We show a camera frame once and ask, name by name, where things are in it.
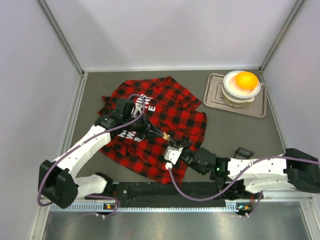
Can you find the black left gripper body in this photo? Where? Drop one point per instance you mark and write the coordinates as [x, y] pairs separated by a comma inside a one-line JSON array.
[[145, 126]]

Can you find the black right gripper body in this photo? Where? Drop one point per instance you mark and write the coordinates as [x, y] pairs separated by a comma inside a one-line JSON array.
[[184, 150]]

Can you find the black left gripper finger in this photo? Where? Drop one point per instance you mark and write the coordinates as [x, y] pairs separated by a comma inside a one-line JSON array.
[[154, 135], [153, 128]]

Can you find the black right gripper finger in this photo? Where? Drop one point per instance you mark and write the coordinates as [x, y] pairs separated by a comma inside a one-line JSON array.
[[176, 143], [184, 144]]

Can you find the gold leaf brooch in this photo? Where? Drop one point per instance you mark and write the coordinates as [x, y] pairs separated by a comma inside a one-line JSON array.
[[166, 136]]

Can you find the red black plaid shirt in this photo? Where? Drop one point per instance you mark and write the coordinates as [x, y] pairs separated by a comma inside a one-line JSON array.
[[172, 109]]

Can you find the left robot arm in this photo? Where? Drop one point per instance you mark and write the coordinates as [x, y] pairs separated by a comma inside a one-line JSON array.
[[58, 180]]

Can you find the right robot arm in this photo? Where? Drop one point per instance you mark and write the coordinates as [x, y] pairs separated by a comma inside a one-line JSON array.
[[292, 170]]

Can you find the metal tray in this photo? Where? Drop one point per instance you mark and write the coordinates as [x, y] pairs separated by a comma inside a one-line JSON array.
[[216, 96]]

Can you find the stack of white paper plates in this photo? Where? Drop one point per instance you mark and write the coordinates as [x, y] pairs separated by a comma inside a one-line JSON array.
[[235, 93]]

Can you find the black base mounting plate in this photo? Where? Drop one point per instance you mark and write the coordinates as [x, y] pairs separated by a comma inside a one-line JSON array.
[[157, 195]]

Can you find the orange ball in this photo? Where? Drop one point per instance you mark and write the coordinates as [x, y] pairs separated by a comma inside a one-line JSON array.
[[246, 80]]

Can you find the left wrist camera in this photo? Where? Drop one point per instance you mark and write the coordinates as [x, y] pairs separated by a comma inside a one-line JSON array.
[[124, 107]]

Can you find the perforated cable duct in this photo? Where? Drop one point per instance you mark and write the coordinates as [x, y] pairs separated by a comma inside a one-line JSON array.
[[103, 207]]

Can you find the black metal bracket stand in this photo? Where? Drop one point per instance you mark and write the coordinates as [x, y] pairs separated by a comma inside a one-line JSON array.
[[243, 153]]

